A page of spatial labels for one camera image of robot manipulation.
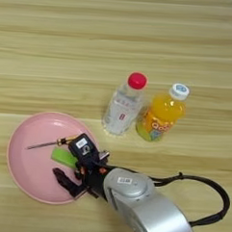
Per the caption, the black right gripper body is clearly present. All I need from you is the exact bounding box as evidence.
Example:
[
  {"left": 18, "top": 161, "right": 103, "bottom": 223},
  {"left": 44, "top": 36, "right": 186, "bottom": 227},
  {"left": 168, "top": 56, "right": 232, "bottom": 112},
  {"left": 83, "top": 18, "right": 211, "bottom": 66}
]
[{"left": 72, "top": 149, "right": 114, "bottom": 201}]

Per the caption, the green rectangular block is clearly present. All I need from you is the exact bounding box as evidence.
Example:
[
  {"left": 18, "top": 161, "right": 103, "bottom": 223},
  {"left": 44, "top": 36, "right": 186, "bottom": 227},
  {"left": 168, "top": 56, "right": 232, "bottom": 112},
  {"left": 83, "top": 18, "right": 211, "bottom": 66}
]
[{"left": 50, "top": 146, "right": 80, "bottom": 168}]

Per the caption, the black box with white label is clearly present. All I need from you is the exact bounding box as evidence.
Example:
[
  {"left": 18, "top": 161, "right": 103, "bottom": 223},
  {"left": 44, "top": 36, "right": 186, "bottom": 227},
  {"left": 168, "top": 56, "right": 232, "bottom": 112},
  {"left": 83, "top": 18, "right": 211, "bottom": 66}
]
[{"left": 66, "top": 132, "right": 101, "bottom": 168}]

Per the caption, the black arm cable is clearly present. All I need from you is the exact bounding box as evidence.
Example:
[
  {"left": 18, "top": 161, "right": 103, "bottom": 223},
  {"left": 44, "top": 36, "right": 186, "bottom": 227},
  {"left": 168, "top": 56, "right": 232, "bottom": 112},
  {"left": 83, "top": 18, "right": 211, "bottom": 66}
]
[{"left": 116, "top": 166, "right": 232, "bottom": 230}]

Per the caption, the orange juice bottle white cap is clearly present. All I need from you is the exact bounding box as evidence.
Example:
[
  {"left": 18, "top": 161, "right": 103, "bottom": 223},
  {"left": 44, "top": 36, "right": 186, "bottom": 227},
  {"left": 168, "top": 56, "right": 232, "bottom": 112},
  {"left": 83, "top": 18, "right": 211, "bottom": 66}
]
[{"left": 134, "top": 81, "right": 191, "bottom": 144}]

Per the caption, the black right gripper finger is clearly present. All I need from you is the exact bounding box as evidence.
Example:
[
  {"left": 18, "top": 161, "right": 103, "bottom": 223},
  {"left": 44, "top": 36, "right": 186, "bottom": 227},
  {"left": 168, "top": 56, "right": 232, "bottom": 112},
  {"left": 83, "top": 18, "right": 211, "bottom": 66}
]
[{"left": 50, "top": 167, "right": 88, "bottom": 199}]

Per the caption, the pink round plate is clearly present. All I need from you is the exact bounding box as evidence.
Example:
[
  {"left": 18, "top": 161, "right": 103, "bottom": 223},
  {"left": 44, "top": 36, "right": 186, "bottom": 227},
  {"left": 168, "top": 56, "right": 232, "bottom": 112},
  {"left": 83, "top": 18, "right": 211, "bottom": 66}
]
[{"left": 4, "top": 109, "right": 105, "bottom": 208}]

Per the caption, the red capped water bottle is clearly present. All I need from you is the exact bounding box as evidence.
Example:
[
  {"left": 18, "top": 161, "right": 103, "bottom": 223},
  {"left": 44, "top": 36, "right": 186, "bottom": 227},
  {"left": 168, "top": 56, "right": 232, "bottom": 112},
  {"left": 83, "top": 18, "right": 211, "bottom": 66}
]
[{"left": 100, "top": 70, "right": 149, "bottom": 138}]

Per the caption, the yellow handled screwdriver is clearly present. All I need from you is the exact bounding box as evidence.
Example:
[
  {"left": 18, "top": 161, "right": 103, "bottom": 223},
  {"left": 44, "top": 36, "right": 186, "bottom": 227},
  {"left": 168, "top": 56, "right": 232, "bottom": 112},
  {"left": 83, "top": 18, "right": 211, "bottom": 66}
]
[{"left": 26, "top": 132, "right": 81, "bottom": 153}]

